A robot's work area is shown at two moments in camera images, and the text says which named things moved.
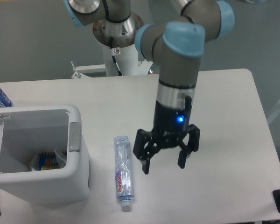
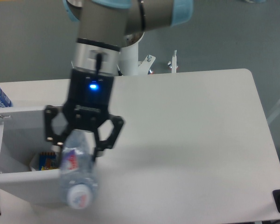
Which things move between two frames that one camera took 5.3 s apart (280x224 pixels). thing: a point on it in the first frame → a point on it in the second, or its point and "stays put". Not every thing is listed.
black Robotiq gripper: (170, 123) → (90, 101)
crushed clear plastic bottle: (124, 181) → (78, 175)
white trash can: (18, 132) stays put
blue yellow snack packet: (48, 160) stays put
